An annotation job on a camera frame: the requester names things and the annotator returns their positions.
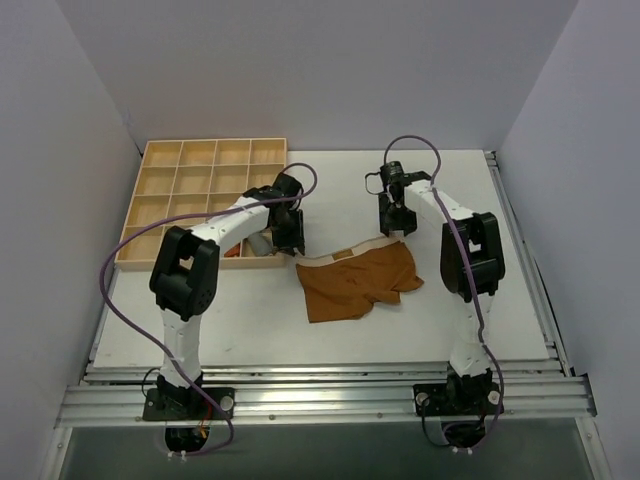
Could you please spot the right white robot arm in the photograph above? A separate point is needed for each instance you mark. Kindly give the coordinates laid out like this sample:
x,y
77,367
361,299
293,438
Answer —
x,y
471,261

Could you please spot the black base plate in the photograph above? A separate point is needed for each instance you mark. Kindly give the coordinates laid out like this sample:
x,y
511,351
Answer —
x,y
439,400
161,406

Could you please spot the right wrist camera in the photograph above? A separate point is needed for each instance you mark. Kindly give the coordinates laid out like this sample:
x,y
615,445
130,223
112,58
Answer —
x,y
394,180

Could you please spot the aluminium rail frame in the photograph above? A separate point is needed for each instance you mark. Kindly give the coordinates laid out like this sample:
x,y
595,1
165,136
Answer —
x,y
336,400

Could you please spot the grey rolled sock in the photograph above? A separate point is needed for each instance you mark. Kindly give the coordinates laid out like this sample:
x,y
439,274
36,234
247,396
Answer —
x,y
258,245

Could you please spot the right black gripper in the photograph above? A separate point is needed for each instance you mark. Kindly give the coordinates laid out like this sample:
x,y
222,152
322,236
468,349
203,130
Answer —
x,y
396,215

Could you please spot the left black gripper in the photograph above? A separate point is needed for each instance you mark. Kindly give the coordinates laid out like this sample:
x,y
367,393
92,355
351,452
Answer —
x,y
289,235

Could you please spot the orange rolled item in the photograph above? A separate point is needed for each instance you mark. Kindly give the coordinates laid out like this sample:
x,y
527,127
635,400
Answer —
x,y
234,251

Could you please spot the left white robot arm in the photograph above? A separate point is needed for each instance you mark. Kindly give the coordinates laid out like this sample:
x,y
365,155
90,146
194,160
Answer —
x,y
185,274

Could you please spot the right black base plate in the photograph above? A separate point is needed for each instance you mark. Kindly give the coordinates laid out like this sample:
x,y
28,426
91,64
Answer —
x,y
439,400

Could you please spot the brown underwear cream waistband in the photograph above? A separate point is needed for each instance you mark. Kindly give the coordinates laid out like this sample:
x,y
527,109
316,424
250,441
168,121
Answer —
x,y
347,284

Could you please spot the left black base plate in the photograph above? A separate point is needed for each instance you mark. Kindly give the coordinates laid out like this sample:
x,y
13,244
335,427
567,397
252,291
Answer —
x,y
161,406

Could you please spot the wooden compartment tray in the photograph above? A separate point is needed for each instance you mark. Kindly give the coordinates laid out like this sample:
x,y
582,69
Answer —
x,y
179,177

